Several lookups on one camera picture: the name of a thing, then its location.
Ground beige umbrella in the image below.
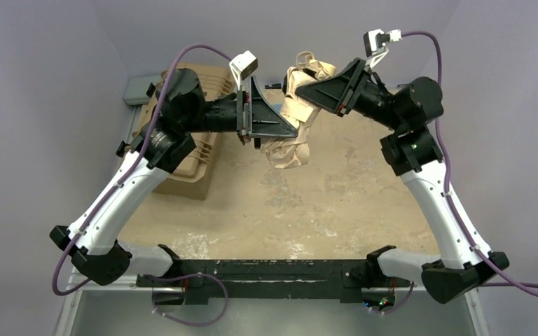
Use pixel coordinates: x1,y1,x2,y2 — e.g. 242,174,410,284
261,51,336,169

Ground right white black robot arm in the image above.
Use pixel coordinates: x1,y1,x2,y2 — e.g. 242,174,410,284
295,58,509,304

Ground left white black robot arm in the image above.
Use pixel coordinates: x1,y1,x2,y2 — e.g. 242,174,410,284
50,68,298,286

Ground tan plastic tool case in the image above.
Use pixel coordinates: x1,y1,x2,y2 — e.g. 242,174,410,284
153,62,235,201

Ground grey metal corner box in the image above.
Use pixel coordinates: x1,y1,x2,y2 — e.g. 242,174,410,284
123,74,161,106

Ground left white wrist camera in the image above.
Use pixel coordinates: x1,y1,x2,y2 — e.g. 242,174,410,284
228,50,258,91

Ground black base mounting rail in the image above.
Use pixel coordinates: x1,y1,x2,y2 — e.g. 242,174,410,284
136,259,392,305

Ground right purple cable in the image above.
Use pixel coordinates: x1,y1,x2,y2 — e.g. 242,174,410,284
366,30,538,316

